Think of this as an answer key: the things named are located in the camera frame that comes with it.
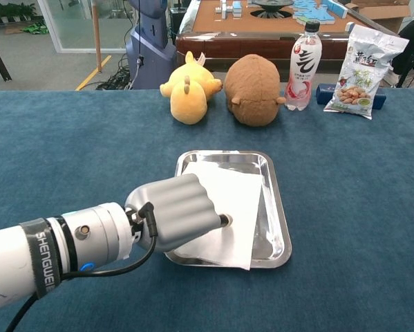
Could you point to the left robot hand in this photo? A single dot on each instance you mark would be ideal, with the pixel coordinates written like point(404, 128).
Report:
point(182, 207)

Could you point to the white paper towel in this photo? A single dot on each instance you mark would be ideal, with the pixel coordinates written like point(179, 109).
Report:
point(234, 200)

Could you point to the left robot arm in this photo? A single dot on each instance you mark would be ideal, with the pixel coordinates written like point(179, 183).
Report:
point(13, 263)

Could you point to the stainless steel tray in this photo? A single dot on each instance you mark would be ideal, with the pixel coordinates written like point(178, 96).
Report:
point(275, 242)

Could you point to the yellow plush toy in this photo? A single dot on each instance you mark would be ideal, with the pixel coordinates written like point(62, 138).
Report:
point(189, 100)

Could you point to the brown plush toy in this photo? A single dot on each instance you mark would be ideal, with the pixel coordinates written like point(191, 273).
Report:
point(253, 93)

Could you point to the blue grey machine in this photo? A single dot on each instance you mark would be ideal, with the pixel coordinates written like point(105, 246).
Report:
point(151, 52)

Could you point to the brown mahjong table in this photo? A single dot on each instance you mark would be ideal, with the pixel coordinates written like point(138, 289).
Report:
point(227, 41)

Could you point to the dark blue box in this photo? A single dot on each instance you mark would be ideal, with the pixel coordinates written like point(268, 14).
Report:
point(322, 95)

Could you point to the pink drink bottle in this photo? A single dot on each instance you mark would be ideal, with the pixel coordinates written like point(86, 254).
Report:
point(301, 69)

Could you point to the wooden pole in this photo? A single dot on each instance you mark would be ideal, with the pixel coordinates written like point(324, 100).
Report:
point(96, 34)

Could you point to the white blue tile cluster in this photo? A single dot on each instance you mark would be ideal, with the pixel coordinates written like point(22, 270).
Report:
point(227, 8)

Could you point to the black mahjong table dome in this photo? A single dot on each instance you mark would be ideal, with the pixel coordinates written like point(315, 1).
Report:
point(272, 4)

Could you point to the white framed glass partition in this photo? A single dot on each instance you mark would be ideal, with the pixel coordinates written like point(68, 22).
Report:
point(51, 27)

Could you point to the white snack bag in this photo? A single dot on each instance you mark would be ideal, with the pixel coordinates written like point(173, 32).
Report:
point(362, 69)

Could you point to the green floor object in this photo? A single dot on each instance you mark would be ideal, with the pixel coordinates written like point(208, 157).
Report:
point(35, 28)

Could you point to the blue mahjong tile pile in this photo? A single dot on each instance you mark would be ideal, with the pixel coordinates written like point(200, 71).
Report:
point(310, 12)

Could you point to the single mahjong tile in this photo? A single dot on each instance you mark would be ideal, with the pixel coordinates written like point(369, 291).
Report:
point(349, 27)

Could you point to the blue mahjong tile row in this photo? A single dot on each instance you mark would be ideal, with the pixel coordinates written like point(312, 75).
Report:
point(335, 8)

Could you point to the green potted plants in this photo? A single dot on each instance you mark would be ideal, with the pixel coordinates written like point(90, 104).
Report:
point(9, 12)

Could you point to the cardboard box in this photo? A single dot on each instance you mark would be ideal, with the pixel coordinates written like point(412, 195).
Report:
point(383, 12)

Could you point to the person in black clothes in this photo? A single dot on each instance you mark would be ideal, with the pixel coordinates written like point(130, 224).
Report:
point(412, 45)

